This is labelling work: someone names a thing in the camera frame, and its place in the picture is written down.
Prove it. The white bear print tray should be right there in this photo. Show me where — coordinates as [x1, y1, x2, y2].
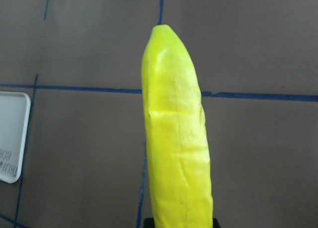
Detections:
[0, 91, 31, 184]

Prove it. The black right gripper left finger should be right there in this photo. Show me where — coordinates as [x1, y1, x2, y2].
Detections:
[143, 218, 155, 228]

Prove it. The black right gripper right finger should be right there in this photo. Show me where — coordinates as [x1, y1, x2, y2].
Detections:
[213, 218, 221, 228]

